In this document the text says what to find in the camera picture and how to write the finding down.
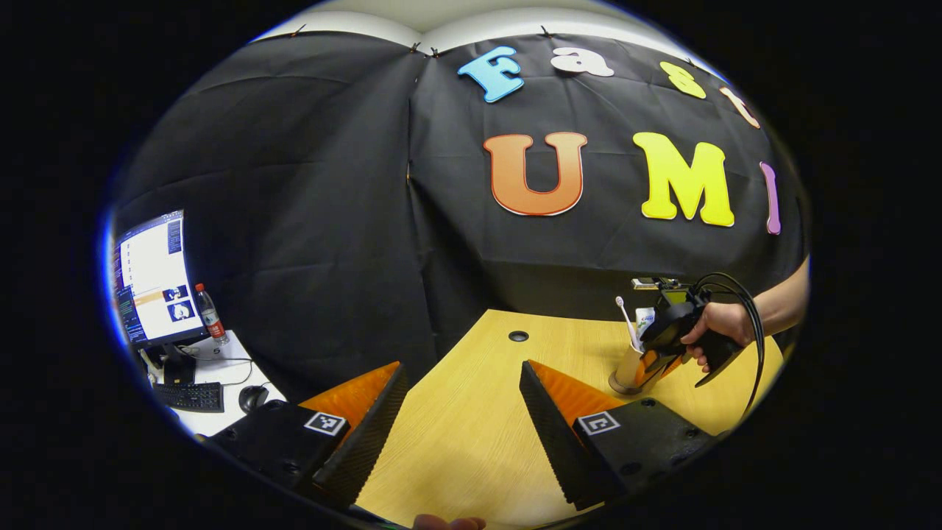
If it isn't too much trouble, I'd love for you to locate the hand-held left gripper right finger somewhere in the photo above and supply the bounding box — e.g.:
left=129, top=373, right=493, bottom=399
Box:
left=519, top=359, right=718, bottom=512

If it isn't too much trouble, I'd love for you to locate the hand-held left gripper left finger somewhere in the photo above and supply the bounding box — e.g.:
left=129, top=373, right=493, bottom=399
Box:
left=208, top=361, right=410, bottom=512

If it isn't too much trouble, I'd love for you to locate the beige cup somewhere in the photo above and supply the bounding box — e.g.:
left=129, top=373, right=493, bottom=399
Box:
left=609, top=340, right=667, bottom=398

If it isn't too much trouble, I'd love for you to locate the pale pink toothbrush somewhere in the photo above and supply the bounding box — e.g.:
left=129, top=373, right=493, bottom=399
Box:
left=615, top=296, right=642, bottom=353

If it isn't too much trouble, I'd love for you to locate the wooden desktop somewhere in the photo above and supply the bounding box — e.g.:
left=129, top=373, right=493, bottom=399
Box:
left=355, top=309, right=787, bottom=528

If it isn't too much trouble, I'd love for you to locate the black keyboard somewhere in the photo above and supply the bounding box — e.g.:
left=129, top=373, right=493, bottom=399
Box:
left=152, top=381, right=224, bottom=413

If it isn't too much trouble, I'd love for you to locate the clear water bottle red cap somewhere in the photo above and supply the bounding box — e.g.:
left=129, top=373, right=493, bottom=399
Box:
left=194, top=283, right=230, bottom=345

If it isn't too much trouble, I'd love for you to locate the black backdrop cloth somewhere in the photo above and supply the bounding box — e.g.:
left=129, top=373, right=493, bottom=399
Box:
left=110, top=29, right=810, bottom=402

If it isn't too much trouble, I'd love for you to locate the computer monitor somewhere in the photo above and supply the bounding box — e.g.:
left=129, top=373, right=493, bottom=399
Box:
left=110, top=210, right=210, bottom=385

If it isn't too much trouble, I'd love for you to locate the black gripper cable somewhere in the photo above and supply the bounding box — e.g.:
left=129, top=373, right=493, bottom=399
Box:
left=692, top=272, right=766, bottom=422

